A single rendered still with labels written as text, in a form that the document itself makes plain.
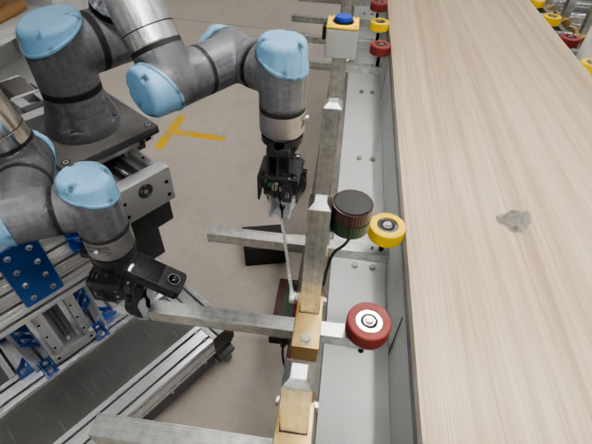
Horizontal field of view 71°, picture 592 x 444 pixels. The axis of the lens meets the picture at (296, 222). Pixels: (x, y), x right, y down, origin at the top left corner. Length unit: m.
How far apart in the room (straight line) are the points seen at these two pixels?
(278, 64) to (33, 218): 0.40
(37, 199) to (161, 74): 0.24
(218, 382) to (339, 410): 0.79
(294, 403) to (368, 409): 0.51
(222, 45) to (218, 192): 1.76
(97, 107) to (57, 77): 0.09
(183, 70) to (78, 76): 0.35
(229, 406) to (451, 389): 1.06
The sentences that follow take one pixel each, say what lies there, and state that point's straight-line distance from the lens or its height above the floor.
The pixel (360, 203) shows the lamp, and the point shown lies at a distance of 0.62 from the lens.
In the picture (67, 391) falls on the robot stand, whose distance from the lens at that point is 1.61.
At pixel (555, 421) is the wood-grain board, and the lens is 0.81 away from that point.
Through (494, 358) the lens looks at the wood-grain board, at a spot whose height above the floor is 0.90.
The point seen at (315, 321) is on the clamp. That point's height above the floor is 0.87.
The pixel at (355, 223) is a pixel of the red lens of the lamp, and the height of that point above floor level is 1.13.
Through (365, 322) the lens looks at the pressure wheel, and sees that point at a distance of 0.78.
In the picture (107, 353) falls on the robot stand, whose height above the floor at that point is 0.21.
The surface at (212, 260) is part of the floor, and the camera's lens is 2.05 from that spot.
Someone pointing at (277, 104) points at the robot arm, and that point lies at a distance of 0.65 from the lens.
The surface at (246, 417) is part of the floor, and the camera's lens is 1.66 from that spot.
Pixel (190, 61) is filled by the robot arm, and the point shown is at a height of 1.30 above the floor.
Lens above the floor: 1.56
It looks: 45 degrees down
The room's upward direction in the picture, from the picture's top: 3 degrees clockwise
